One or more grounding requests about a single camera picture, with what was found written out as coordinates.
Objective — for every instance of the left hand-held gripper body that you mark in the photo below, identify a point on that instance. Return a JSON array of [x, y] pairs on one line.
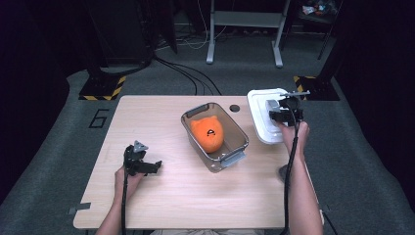
[[135, 161]]

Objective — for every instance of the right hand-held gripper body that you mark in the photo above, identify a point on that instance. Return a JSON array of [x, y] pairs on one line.
[[292, 109]]

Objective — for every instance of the grey transparent storage box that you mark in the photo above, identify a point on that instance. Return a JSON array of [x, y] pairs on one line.
[[228, 143]]

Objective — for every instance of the orange plush toy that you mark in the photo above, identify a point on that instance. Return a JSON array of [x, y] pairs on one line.
[[207, 133]]

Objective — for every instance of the person's left hand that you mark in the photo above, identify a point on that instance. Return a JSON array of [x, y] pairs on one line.
[[125, 186]]

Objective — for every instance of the person's right hand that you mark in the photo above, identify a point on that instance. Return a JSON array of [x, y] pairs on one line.
[[295, 138]]

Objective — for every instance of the black yellow striped stand base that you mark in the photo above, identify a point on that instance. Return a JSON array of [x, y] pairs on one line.
[[101, 88], [318, 88]]

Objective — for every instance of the colourful clutter on shelf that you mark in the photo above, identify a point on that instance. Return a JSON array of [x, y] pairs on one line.
[[318, 8]]

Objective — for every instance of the black cabinet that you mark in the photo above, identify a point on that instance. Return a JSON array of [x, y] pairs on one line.
[[120, 32]]

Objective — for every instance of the white metal desk frame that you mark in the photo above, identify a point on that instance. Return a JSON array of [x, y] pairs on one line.
[[248, 19]]

